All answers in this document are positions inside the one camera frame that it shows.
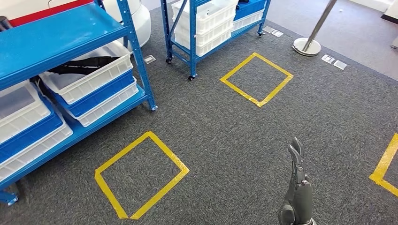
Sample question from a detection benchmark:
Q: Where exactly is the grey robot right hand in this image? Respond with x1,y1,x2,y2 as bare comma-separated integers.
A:
277,137,316,225

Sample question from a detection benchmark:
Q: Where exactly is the blue metal shelf rack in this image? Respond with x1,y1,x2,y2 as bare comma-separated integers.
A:
0,0,158,207
160,0,272,82

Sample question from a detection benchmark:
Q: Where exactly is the black long part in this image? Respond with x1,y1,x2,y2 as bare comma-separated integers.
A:
46,56,120,76

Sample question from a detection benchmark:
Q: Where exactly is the white car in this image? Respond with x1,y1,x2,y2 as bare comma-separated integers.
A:
0,0,152,52

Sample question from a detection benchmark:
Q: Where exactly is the red barrier belt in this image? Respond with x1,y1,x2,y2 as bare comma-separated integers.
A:
9,0,94,28

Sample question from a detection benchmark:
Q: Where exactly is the silver stanchion post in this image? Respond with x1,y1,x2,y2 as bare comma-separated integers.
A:
292,0,338,57

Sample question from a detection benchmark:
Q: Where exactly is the black stanchion post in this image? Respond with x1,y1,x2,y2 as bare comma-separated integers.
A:
0,16,14,32

